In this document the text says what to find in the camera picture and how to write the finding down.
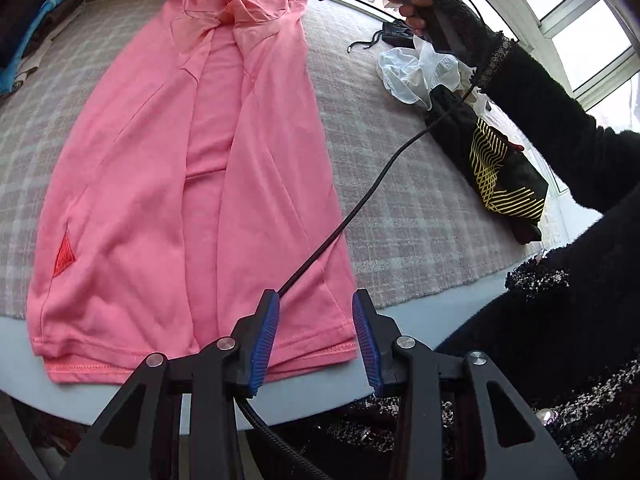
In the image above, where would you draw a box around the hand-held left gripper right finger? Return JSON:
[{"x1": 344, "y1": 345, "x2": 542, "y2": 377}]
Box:
[{"x1": 351, "y1": 289, "x2": 581, "y2": 480}]

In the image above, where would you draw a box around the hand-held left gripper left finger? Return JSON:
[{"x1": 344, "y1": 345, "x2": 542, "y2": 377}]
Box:
[{"x1": 57, "y1": 289, "x2": 281, "y2": 480}]

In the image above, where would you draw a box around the pink T-shirt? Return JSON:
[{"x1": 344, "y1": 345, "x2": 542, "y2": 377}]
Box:
[{"x1": 26, "y1": 0, "x2": 358, "y2": 386}]

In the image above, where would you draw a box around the person's right forearm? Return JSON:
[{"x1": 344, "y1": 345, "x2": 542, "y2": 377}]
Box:
[{"x1": 472, "y1": 35, "x2": 640, "y2": 211}]

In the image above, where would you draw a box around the person's right hand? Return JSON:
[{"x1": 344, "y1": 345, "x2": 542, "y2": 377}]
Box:
[{"x1": 387, "y1": 0, "x2": 503, "y2": 75}]

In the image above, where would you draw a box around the white garment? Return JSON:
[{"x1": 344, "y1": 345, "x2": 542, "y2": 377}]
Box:
[{"x1": 376, "y1": 37, "x2": 493, "y2": 111}]

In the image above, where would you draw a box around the person's black tweed jacket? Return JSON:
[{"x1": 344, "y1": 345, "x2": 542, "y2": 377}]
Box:
[{"x1": 307, "y1": 205, "x2": 640, "y2": 480}]

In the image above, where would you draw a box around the plaid blanket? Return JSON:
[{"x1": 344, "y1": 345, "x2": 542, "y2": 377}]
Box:
[{"x1": 0, "y1": 0, "x2": 566, "y2": 321}]

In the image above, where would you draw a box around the black garment with yellow print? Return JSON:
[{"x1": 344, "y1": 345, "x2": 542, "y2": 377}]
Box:
[{"x1": 424, "y1": 85, "x2": 551, "y2": 246}]

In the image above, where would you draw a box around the brown garment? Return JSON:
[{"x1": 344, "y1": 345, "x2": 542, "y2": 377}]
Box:
[{"x1": 30, "y1": 0, "x2": 88, "y2": 46}]

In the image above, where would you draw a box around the beige garment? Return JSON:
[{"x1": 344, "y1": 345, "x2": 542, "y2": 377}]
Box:
[{"x1": 10, "y1": 17, "x2": 68, "y2": 92}]

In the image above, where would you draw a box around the black drawstring garment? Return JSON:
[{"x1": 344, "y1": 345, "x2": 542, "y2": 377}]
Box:
[{"x1": 346, "y1": 19, "x2": 418, "y2": 55}]

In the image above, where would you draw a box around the black braided cable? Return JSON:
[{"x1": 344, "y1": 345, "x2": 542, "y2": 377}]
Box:
[{"x1": 235, "y1": 67, "x2": 488, "y2": 480}]

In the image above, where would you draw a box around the white window frame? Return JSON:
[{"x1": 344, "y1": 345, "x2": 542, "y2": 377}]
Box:
[{"x1": 277, "y1": 0, "x2": 640, "y2": 131}]

